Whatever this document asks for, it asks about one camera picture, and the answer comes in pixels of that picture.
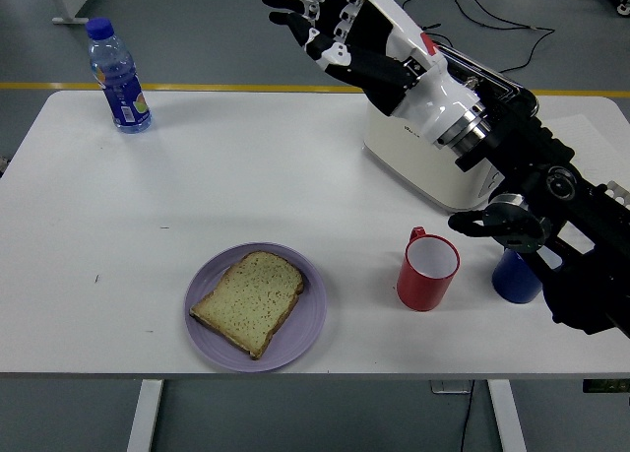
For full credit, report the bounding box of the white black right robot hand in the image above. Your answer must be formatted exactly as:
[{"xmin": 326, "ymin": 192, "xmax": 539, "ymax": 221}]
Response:
[{"xmin": 260, "ymin": 0, "xmax": 486, "ymax": 141}]

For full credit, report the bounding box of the slice of toast bread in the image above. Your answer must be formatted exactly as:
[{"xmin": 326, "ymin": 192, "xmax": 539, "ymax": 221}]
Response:
[{"xmin": 189, "ymin": 250, "xmax": 306, "ymax": 361}]

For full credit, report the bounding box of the purple plate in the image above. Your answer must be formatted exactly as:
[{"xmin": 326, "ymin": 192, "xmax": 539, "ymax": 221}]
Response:
[{"xmin": 183, "ymin": 241, "xmax": 328, "ymax": 373}]

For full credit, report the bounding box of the cream and chrome toaster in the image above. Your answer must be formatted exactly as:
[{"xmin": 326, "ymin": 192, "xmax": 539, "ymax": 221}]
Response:
[{"xmin": 362, "ymin": 42, "xmax": 540, "ymax": 215}]

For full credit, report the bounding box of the clear bottle with blue label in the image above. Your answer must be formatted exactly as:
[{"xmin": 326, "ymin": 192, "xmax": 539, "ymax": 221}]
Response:
[{"xmin": 85, "ymin": 17, "xmax": 154, "ymax": 135}]

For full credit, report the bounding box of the red mug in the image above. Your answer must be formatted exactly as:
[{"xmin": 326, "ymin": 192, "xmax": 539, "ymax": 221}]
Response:
[{"xmin": 396, "ymin": 226, "xmax": 462, "ymax": 312}]

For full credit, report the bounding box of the blue mug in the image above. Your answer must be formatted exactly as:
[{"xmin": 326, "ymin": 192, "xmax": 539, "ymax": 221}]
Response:
[{"xmin": 491, "ymin": 247, "xmax": 562, "ymax": 304}]

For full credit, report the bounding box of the white desk foot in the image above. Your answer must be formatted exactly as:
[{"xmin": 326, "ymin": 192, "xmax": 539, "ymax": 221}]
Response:
[{"xmin": 51, "ymin": 0, "xmax": 119, "ymax": 27}]

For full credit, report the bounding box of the white table leg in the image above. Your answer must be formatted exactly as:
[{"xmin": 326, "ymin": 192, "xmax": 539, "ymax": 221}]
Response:
[
  {"xmin": 486, "ymin": 378, "xmax": 528, "ymax": 452},
  {"xmin": 126, "ymin": 378, "xmax": 164, "ymax": 452}
]

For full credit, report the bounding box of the black table control panel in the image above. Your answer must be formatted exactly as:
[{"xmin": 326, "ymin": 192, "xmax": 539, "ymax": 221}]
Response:
[{"xmin": 582, "ymin": 378, "xmax": 630, "ymax": 393}]

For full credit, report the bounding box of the black toaster power cord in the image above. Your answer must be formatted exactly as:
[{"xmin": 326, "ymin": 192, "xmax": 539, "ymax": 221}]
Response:
[{"xmin": 402, "ymin": 0, "xmax": 443, "ymax": 31}]

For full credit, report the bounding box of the long black floor cable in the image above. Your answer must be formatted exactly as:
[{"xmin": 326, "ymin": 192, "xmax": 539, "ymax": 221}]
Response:
[{"xmin": 435, "ymin": 0, "xmax": 556, "ymax": 74}]

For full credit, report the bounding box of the clear bracket under table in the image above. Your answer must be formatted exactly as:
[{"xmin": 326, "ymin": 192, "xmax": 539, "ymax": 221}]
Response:
[{"xmin": 429, "ymin": 378, "xmax": 474, "ymax": 394}]

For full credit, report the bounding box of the black cable under table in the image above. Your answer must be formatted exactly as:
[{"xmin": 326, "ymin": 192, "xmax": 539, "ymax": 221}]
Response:
[{"xmin": 460, "ymin": 378, "xmax": 476, "ymax": 452}]

